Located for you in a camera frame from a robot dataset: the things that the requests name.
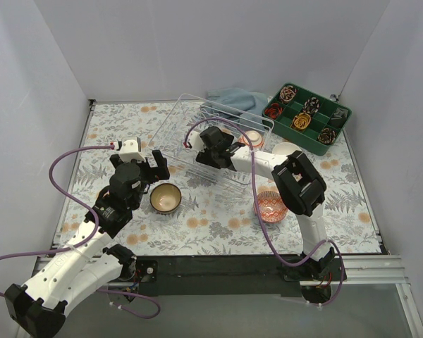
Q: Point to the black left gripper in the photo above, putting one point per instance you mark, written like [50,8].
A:
[141,166]

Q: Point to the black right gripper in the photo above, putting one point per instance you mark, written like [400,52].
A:
[206,155]

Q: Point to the black glazed bowl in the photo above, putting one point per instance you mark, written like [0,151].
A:
[165,198]

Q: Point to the orange white floral bowl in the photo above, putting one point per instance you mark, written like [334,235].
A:
[252,137]

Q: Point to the plain white ribbed bowl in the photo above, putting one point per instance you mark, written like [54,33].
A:
[285,148]

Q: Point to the blue white zigzag bowl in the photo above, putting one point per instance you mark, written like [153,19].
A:
[271,207]

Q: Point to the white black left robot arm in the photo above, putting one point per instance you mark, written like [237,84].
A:
[88,260]

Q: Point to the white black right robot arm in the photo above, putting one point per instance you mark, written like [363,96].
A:
[301,187]

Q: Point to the floral patterned table mat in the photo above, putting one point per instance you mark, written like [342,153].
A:
[212,220]

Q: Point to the light blue cloth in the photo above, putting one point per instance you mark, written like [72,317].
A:
[237,105]

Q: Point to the red black rolled tie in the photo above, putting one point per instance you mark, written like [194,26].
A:
[273,111]

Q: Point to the yellow rolled tie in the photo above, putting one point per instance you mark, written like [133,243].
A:
[301,121]

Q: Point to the brown patterned rolled tie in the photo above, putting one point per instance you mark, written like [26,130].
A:
[287,93]

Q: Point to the green compartment tray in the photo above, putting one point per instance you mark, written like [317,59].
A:
[308,138]

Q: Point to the black white rolled tie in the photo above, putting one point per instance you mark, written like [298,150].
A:
[311,106]

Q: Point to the dark floral rolled tie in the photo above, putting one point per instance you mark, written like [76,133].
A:
[327,136]

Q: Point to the grey folded cloth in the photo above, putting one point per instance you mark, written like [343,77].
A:
[339,117]

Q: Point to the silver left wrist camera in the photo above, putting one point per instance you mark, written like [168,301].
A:
[129,148]

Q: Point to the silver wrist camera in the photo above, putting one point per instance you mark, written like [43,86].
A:
[194,141]
[129,148]

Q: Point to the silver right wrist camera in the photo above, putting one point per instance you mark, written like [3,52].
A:
[194,141]

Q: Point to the white wire dish rack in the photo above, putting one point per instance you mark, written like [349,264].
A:
[189,110]

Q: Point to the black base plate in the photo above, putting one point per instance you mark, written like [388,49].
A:
[214,275]

